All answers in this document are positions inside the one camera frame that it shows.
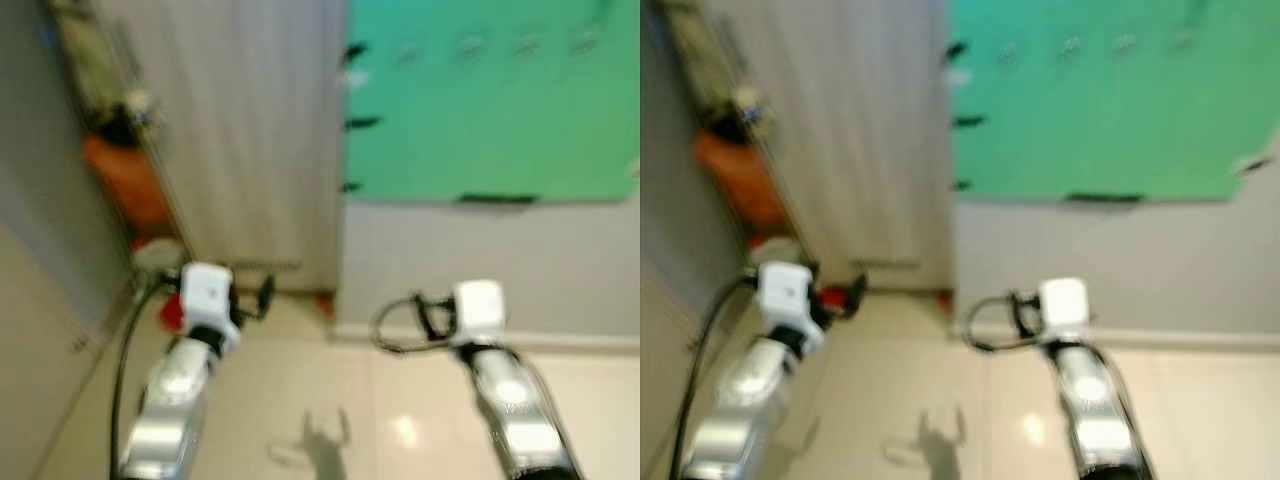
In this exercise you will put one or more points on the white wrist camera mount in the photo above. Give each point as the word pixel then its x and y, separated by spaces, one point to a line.
pixel 480 308
pixel 207 290
pixel 1064 305
pixel 785 292

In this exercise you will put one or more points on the red object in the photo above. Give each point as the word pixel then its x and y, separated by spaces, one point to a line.
pixel 170 314
pixel 832 297

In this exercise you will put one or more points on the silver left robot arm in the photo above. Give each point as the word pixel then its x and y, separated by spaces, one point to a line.
pixel 170 400
pixel 735 400

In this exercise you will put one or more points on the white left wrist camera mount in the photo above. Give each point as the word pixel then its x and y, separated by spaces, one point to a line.
pixel 785 292
pixel 207 290

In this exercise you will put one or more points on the small red door stop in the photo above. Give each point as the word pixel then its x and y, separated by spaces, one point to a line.
pixel 323 302
pixel 945 299

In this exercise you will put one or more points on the black object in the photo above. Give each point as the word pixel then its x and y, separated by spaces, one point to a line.
pixel 728 122
pixel 118 127

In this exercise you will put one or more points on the wide black board clip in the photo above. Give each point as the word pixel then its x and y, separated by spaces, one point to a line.
pixel 497 198
pixel 1103 198

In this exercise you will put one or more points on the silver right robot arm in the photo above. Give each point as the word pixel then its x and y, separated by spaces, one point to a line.
pixel 512 400
pixel 1095 400

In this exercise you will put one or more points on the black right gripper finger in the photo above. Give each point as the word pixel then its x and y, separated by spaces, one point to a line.
pixel 424 315
pixel 1016 312

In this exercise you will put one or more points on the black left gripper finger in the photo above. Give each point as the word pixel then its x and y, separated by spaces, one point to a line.
pixel 857 292
pixel 266 293

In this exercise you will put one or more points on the orange object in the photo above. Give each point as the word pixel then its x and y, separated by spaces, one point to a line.
pixel 742 182
pixel 128 185

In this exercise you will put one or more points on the olive patterned cloth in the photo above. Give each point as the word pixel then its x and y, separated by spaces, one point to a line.
pixel 700 45
pixel 90 50

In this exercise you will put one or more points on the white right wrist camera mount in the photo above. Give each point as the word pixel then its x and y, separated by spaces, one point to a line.
pixel 1064 305
pixel 480 308

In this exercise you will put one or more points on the light wooden door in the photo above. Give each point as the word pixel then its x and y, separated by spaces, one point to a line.
pixel 240 130
pixel 850 130

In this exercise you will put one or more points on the white round object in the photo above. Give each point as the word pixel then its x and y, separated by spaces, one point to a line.
pixel 775 250
pixel 155 256

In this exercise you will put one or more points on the green wall board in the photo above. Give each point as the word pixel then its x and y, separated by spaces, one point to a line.
pixel 490 110
pixel 1100 110

